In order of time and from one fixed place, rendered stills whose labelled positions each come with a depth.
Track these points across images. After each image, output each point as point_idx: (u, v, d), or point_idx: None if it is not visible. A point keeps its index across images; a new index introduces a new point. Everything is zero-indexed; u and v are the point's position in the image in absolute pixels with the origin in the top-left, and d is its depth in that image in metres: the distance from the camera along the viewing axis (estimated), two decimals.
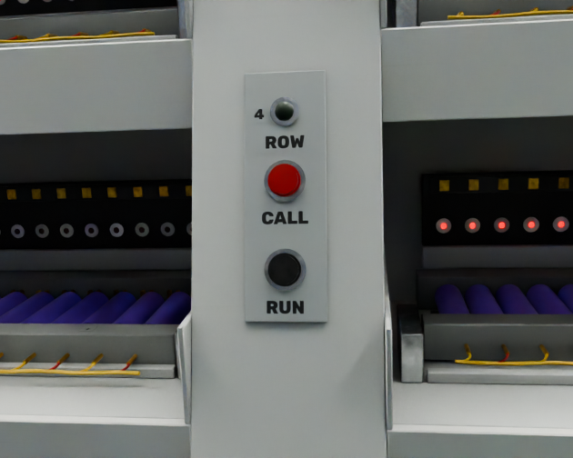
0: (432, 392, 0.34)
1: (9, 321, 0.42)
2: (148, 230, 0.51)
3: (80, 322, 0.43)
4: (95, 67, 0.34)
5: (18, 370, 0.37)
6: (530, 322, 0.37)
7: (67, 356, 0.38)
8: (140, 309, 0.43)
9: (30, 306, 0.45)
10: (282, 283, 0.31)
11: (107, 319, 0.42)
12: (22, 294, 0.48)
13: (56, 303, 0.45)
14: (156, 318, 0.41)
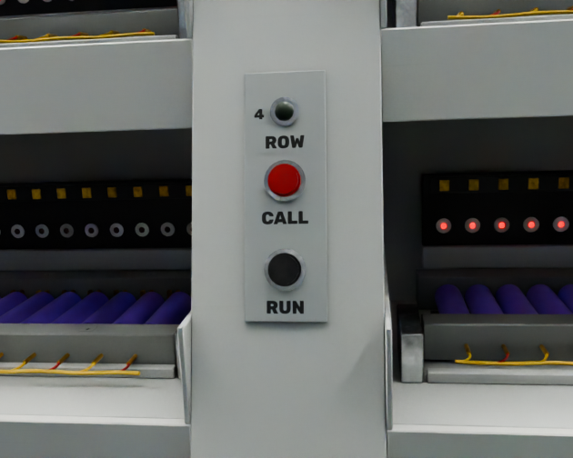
0: (432, 392, 0.34)
1: (9, 321, 0.42)
2: (148, 230, 0.51)
3: (80, 322, 0.43)
4: (95, 67, 0.34)
5: (18, 370, 0.37)
6: (530, 322, 0.37)
7: (67, 356, 0.38)
8: (140, 309, 0.43)
9: (30, 306, 0.45)
10: (282, 283, 0.31)
11: (107, 319, 0.42)
12: (22, 294, 0.48)
13: (56, 303, 0.45)
14: (156, 318, 0.41)
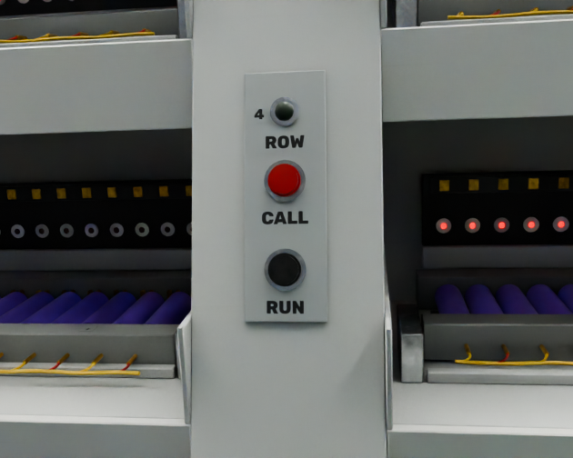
0: (432, 392, 0.34)
1: (9, 321, 0.42)
2: (148, 230, 0.51)
3: (80, 322, 0.43)
4: (95, 67, 0.34)
5: (18, 370, 0.37)
6: (530, 322, 0.37)
7: (67, 356, 0.38)
8: (140, 309, 0.43)
9: (30, 306, 0.45)
10: (282, 283, 0.31)
11: (107, 319, 0.42)
12: (22, 294, 0.48)
13: (56, 303, 0.45)
14: (156, 318, 0.41)
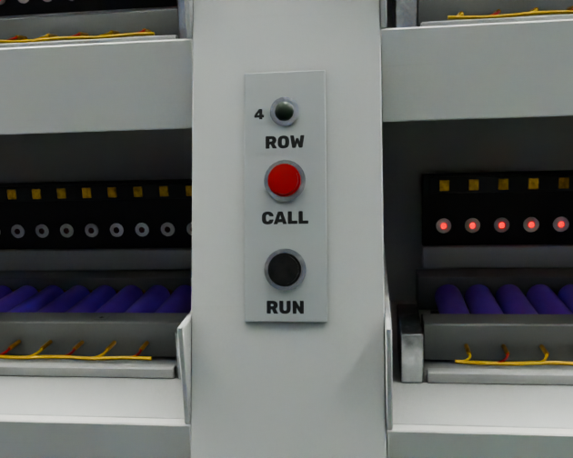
0: (432, 392, 0.34)
1: (22, 313, 0.44)
2: (148, 230, 0.51)
3: None
4: (95, 67, 0.34)
5: (35, 355, 0.39)
6: (530, 322, 0.37)
7: (82, 343, 0.40)
8: (147, 301, 0.45)
9: (41, 299, 0.46)
10: (282, 283, 0.31)
11: (116, 311, 0.44)
12: (33, 288, 0.49)
13: (66, 295, 0.47)
14: (164, 310, 0.43)
